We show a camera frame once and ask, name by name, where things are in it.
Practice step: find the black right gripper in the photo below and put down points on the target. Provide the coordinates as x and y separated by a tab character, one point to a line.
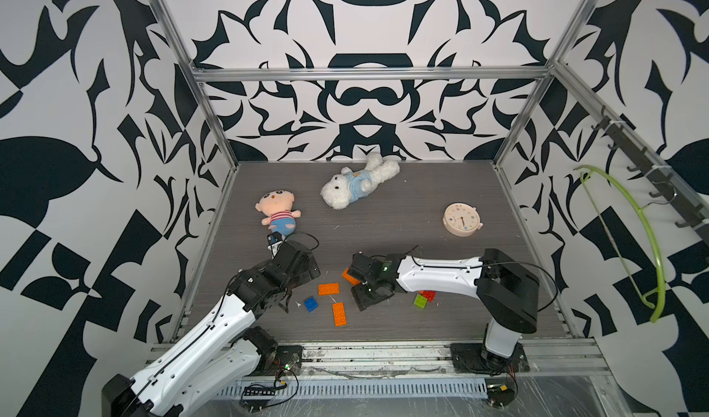
360	299

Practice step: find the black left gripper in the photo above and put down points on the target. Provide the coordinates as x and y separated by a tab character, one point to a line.
311	273

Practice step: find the orange 2x3 lego brick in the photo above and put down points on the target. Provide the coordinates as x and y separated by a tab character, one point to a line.
329	288

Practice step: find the blue 2x2 lego brick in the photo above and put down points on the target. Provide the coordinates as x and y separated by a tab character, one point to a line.
311	304

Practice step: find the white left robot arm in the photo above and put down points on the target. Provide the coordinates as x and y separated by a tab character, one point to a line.
225	346

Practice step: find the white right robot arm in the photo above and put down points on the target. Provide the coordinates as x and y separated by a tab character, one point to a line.
508	290

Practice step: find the lime green 2x2 lego brick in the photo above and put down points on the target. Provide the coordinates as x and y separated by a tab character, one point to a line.
420	301

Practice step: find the red 2x2 lego brick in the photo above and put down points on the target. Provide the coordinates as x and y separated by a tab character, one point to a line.
429	295

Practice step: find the plush doll striped shirt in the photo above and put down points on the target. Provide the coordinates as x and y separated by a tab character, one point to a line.
277	207

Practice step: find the white teddy bear blue shirt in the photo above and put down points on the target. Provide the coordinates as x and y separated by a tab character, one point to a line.
349	186

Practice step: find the pink round toy clock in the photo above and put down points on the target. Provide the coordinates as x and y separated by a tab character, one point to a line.
461	220

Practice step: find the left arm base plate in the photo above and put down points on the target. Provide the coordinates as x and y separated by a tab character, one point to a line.
285	357

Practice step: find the white slotted cable duct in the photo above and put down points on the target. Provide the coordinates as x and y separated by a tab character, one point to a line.
341	389

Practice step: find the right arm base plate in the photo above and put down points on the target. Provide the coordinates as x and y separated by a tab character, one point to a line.
473	358

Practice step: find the black wall hook rack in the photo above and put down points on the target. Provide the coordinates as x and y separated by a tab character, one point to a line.
669	187

